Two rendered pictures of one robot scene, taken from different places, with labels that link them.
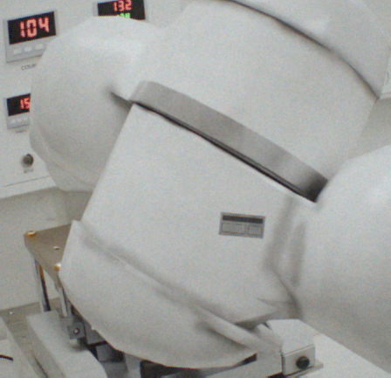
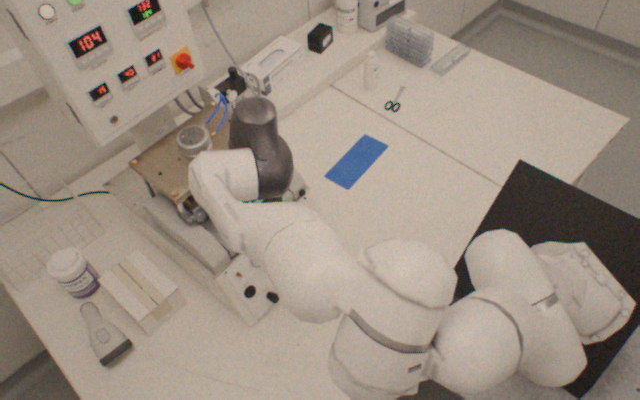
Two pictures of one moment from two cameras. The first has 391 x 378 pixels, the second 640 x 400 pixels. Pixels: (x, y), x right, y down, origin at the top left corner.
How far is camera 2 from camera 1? 0.55 m
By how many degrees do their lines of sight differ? 39
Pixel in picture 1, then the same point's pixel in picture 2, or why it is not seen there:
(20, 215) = not seen: hidden behind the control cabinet
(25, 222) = not seen: hidden behind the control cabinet
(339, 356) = (293, 142)
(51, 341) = (172, 223)
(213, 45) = (400, 319)
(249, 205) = (416, 362)
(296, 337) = (296, 180)
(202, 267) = (402, 383)
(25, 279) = not seen: hidden behind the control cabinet
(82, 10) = (118, 17)
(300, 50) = (434, 312)
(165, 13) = (171, 0)
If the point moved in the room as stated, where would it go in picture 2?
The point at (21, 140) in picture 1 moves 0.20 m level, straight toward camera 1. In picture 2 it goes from (106, 110) to (146, 162)
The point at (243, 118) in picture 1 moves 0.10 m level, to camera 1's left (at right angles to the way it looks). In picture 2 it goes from (416, 343) to (338, 384)
